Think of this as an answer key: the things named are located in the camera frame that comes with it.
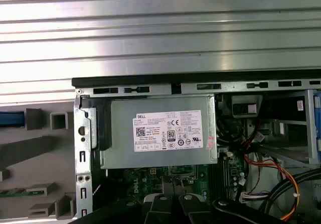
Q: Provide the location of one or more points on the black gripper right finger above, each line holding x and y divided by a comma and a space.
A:
193, 211

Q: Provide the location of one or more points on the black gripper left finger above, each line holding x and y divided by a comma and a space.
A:
158, 211

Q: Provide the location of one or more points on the hard disk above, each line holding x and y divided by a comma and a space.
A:
12, 119

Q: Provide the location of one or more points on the green motherboard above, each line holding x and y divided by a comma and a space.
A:
140, 181

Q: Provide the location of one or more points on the black RAM slot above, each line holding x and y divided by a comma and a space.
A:
222, 178

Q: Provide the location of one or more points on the silver power supply unit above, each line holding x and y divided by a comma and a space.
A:
120, 138

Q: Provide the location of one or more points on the grey parts rack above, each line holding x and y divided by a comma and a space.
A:
60, 173

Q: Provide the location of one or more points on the black PC case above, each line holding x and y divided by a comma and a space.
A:
125, 81

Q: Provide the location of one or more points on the silver optical drive cage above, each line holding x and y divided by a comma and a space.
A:
309, 133

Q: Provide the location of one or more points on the green RAM stick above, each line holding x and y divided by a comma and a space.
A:
15, 193

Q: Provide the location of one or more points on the blue plastic drive latch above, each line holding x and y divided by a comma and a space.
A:
317, 123

